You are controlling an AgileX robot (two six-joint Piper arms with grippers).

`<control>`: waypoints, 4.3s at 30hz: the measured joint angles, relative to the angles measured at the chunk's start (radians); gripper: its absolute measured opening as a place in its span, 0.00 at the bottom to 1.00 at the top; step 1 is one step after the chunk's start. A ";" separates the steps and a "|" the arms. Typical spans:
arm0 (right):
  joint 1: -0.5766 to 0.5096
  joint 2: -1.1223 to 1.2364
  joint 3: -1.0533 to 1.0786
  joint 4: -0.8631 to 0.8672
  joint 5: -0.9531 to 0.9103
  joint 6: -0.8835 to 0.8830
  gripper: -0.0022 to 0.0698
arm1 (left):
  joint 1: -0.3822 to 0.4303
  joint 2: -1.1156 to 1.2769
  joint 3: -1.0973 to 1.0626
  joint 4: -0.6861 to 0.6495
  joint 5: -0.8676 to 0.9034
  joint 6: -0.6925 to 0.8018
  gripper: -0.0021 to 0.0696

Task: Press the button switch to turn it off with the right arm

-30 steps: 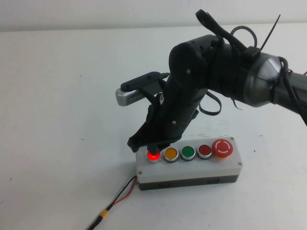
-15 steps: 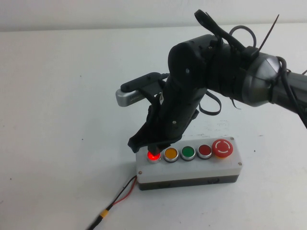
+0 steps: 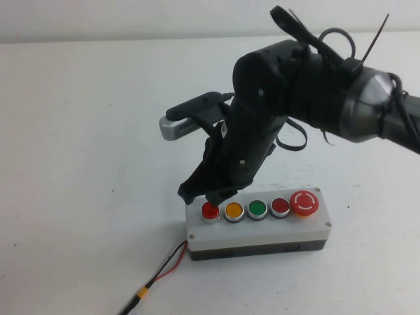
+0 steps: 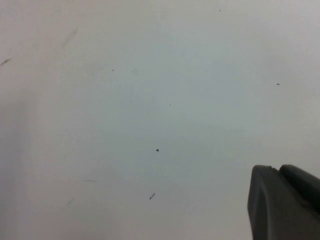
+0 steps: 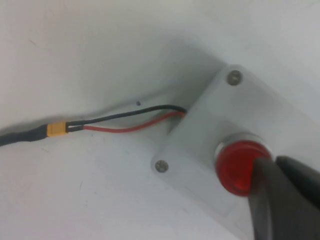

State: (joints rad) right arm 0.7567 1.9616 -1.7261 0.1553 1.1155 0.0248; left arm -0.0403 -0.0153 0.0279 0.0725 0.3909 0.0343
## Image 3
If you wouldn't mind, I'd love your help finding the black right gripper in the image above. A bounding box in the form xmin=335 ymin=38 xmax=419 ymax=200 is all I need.
xmin=177 ymin=106 xmax=284 ymax=208

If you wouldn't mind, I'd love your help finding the red illuminated dome button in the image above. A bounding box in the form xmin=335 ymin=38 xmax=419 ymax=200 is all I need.
xmin=200 ymin=202 xmax=221 ymax=225

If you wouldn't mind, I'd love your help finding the yellow round push button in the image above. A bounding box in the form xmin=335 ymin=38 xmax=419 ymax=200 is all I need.
xmin=223 ymin=201 xmax=245 ymax=224

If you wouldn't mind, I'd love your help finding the green round push button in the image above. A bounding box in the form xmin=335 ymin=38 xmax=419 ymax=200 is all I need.
xmin=246 ymin=199 xmax=268 ymax=221

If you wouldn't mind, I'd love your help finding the grey push-button control box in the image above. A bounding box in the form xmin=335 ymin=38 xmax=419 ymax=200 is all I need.
xmin=184 ymin=187 xmax=332 ymax=263

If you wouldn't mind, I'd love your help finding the dark red flat push button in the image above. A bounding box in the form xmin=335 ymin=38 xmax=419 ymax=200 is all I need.
xmin=269 ymin=197 xmax=291 ymax=219

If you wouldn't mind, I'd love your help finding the red mushroom emergency stop button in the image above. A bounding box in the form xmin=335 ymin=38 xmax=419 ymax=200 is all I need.
xmin=289 ymin=190 xmax=320 ymax=219

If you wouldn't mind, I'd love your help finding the black zip tie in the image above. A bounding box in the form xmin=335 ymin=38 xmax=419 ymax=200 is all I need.
xmin=360 ymin=12 xmax=390 ymax=65

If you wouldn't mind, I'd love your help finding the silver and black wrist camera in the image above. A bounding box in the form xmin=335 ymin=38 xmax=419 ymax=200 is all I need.
xmin=158 ymin=91 xmax=234 ymax=142

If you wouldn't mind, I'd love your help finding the thin black wire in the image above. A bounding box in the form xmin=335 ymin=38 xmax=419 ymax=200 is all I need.
xmin=146 ymin=241 xmax=189 ymax=289

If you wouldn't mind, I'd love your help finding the thin red wire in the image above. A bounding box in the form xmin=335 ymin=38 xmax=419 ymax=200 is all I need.
xmin=153 ymin=244 xmax=190 ymax=283

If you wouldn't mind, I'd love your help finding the black looped strap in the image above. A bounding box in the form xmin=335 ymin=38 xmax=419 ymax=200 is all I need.
xmin=276 ymin=117 xmax=308 ymax=154

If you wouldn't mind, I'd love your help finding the yellow plug with black cable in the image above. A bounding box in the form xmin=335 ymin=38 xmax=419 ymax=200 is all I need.
xmin=117 ymin=285 xmax=150 ymax=315

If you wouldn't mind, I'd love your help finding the black velcro strap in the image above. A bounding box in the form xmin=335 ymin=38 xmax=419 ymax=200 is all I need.
xmin=269 ymin=5 xmax=345 ymax=66

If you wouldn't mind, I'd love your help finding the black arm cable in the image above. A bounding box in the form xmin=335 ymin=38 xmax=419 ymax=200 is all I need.
xmin=320 ymin=28 xmax=420 ymax=150

